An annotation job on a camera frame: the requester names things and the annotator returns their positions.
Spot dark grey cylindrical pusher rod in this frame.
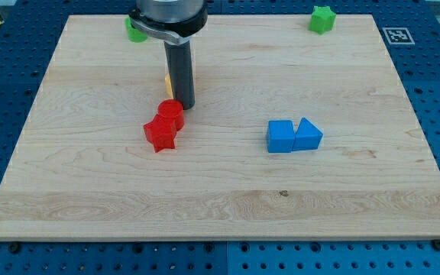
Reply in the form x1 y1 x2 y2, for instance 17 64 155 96
164 41 195 110

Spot green circle block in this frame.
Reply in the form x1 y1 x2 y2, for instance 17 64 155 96
125 17 148 43

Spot red circle block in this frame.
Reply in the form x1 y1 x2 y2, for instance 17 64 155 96
158 99 185 131

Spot yellow block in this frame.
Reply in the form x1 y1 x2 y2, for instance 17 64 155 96
164 74 174 99

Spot red star block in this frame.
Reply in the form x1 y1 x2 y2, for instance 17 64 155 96
144 115 177 153

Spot blue cube block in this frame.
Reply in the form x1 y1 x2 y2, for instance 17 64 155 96
267 120 295 153

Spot green star block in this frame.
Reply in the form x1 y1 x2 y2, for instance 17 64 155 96
309 6 336 34

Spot blue triangle block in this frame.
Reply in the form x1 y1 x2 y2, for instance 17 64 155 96
292 118 323 151

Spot black white fiducial tag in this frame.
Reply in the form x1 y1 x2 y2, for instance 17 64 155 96
382 27 415 45

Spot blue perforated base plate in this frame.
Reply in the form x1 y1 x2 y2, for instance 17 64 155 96
0 0 440 274

